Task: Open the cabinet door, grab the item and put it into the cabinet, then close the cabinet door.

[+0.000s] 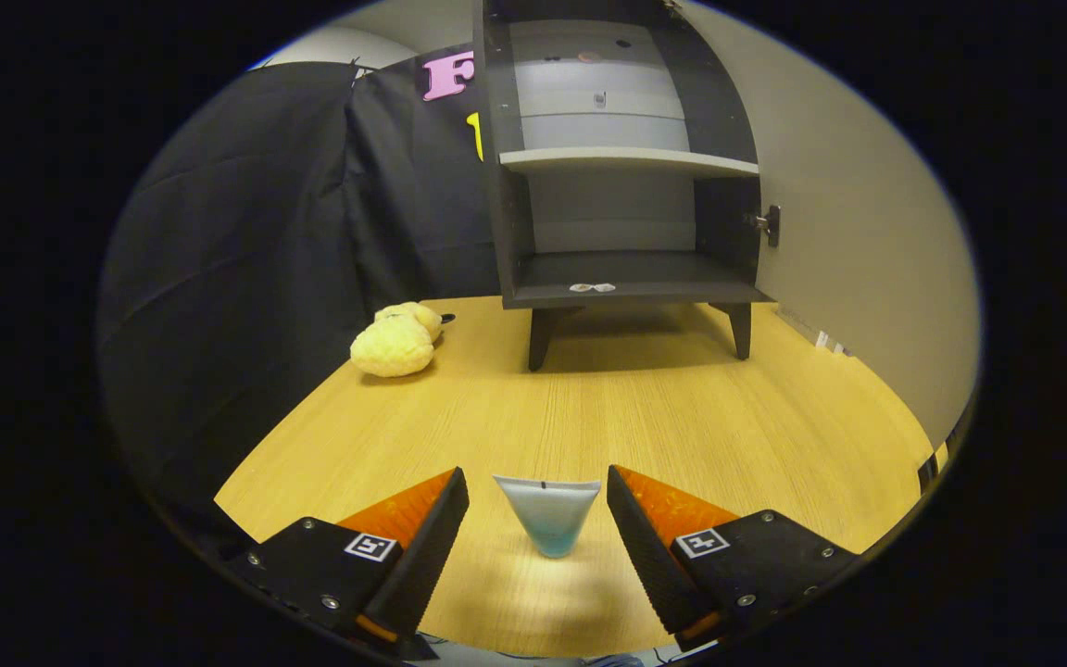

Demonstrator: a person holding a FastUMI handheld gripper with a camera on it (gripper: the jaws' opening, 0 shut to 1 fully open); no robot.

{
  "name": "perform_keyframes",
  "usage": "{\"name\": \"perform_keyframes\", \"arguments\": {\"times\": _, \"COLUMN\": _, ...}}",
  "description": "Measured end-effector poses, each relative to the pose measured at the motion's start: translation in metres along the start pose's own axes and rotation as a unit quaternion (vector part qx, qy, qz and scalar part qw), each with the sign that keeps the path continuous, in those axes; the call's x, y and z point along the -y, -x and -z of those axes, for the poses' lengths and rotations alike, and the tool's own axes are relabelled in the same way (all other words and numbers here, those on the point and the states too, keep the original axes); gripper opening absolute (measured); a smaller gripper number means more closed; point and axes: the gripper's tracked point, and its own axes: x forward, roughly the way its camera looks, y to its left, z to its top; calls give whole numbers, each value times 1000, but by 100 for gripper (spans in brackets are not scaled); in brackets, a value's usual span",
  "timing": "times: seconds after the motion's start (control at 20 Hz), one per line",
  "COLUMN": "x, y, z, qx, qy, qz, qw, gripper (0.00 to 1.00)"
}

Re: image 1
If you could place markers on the white blue tube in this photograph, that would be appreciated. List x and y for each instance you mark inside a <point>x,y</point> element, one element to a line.
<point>550,514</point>

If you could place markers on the yellow plush toy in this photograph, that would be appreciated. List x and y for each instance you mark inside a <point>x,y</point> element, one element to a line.
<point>393,347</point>

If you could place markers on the beige cabinet door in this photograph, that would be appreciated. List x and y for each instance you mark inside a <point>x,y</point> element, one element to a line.
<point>858,232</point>

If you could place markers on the black backdrop cloth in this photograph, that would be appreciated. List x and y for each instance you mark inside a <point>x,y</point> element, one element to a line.
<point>246,278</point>

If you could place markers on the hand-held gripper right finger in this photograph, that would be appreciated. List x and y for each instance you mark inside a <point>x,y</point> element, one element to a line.
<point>654,556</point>

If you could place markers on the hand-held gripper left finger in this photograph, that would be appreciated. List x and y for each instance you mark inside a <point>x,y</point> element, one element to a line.
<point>422,556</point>

